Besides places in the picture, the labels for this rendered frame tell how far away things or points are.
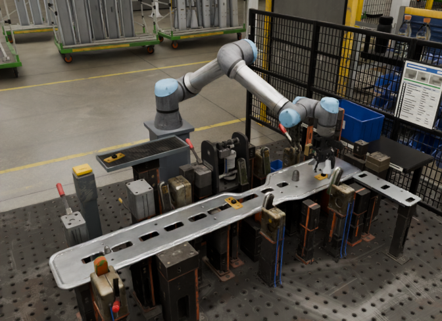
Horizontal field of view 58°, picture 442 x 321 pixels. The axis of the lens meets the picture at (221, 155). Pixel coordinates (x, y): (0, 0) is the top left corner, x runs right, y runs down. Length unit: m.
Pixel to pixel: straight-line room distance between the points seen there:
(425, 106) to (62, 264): 1.71
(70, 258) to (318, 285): 0.97
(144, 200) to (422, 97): 1.38
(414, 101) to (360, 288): 0.94
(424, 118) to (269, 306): 1.16
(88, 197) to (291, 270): 0.89
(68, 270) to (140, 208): 0.34
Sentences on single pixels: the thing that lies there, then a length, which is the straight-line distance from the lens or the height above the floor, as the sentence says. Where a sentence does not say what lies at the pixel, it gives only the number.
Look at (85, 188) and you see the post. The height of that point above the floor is 1.09.
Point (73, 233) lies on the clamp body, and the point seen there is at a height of 1.03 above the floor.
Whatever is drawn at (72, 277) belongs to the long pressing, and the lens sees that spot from 1.40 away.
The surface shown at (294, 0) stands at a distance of 4.29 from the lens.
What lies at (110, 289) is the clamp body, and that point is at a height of 1.06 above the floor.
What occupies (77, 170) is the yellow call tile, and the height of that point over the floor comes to 1.16.
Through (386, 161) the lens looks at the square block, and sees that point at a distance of 2.01.
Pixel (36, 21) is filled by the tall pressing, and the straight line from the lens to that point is 10.97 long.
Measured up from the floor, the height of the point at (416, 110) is 1.22.
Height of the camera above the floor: 1.92
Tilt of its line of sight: 27 degrees down
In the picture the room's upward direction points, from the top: straight up
